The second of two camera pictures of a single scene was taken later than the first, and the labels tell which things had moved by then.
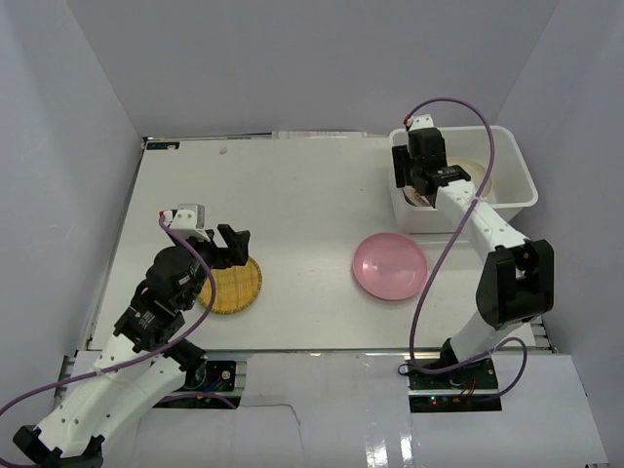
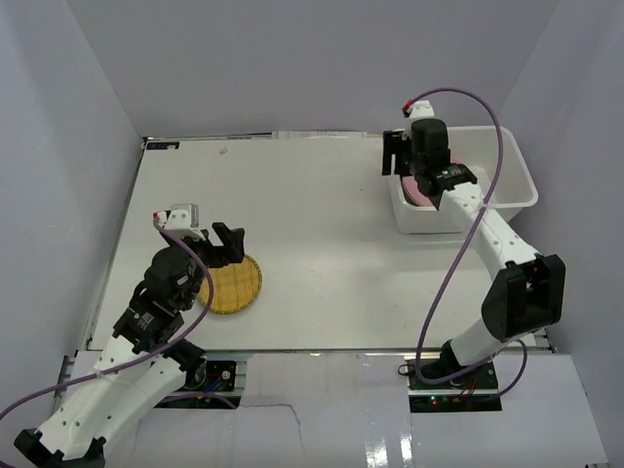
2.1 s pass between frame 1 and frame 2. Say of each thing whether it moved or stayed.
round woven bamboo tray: stayed
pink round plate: moved
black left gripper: stayed
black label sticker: stayed
